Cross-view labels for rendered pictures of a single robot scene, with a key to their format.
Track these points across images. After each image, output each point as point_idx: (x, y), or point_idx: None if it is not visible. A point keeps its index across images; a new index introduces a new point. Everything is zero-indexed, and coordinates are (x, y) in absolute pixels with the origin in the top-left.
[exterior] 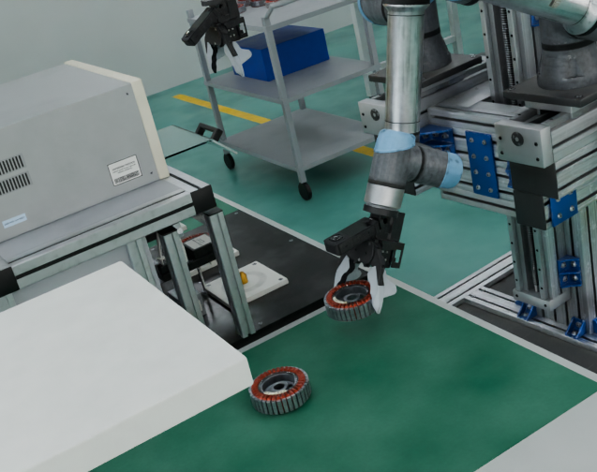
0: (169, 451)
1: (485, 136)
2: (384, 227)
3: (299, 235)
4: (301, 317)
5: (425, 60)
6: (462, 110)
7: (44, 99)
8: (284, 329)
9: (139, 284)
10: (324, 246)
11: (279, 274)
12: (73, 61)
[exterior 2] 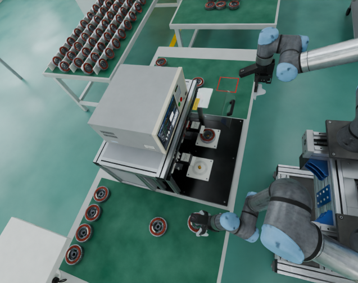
0: (128, 214)
1: (329, 197)
2: None
3: (241, 154)
4: (196, 199)
5: (348, 144)
6: (338, 176)
7: (134, 110)
8: (189, 198)
9: (53, 261)
10: (239, 169)
11: (208, 176)
12: (179, 71)
